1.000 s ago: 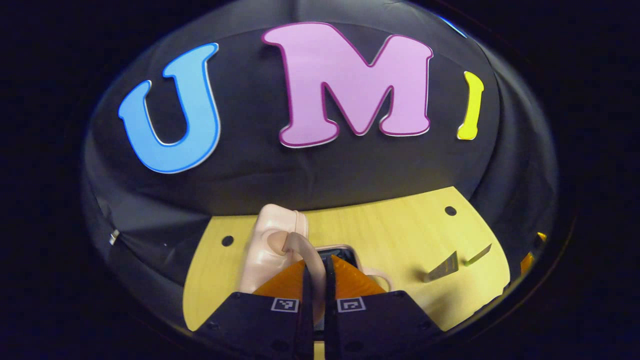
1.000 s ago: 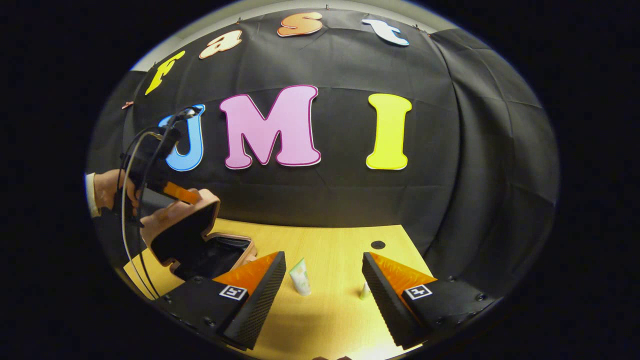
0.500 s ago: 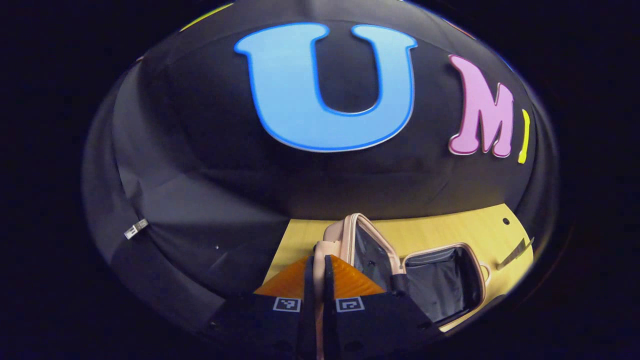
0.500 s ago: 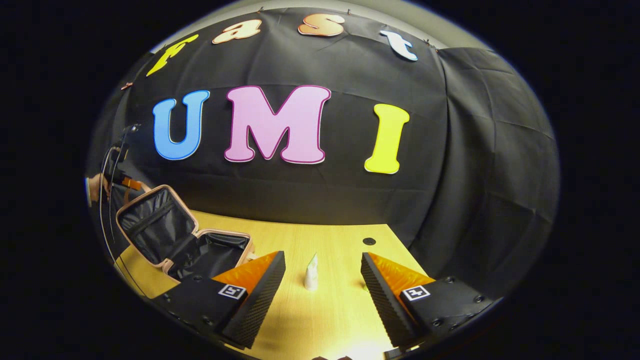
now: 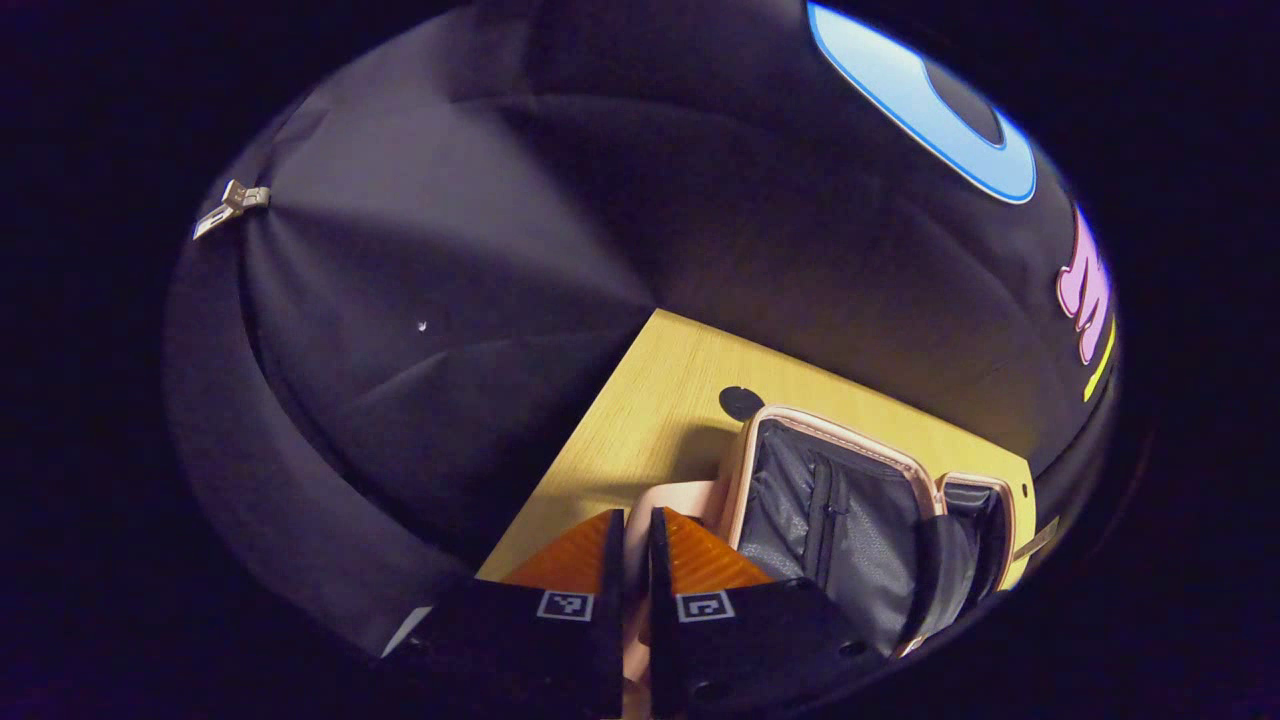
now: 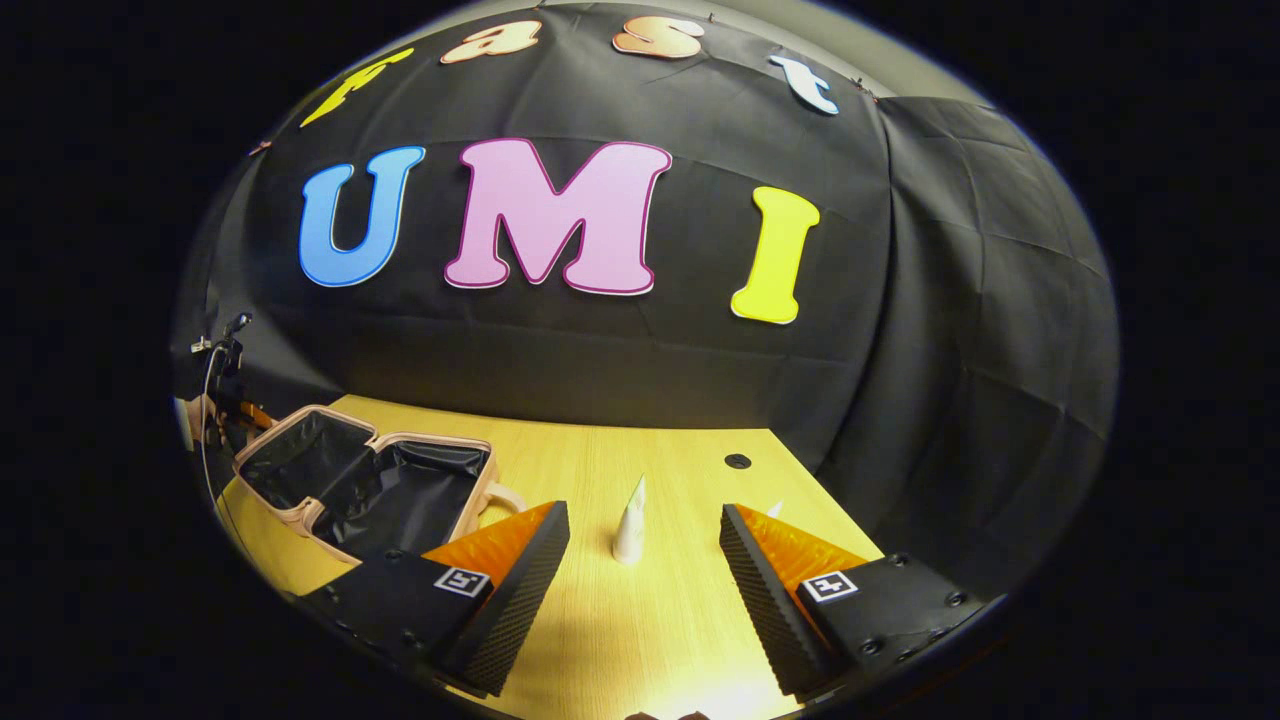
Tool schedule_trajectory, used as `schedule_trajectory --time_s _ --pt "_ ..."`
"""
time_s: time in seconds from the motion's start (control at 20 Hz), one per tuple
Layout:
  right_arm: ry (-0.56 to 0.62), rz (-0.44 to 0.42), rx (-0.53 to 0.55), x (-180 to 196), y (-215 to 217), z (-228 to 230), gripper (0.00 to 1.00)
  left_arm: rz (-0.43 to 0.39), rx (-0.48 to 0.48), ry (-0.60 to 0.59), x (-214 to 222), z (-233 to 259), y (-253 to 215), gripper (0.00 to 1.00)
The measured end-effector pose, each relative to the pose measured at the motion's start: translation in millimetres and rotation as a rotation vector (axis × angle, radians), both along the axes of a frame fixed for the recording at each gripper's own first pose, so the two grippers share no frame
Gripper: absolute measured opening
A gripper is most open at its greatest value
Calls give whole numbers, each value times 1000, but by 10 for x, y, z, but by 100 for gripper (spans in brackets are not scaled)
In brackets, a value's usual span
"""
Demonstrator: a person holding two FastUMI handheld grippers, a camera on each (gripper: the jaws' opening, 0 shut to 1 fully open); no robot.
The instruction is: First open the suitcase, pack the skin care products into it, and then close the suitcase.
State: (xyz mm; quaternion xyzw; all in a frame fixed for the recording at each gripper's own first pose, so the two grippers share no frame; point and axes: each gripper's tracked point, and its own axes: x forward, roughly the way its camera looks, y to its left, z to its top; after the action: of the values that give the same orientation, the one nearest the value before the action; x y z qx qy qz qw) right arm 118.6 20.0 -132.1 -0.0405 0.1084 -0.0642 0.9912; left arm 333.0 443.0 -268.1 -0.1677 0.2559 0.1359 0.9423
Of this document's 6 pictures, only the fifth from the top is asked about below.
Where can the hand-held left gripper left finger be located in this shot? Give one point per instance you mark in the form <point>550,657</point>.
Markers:
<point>560,640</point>

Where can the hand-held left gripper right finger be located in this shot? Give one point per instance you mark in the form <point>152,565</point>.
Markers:
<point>740,640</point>

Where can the pink hard-shell suitcase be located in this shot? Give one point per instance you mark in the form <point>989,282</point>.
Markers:
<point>790,500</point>

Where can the black backdrop cloth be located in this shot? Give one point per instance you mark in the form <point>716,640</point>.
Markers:
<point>450,300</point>

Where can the silver cloth clip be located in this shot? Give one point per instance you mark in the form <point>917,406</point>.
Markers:
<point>232,205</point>

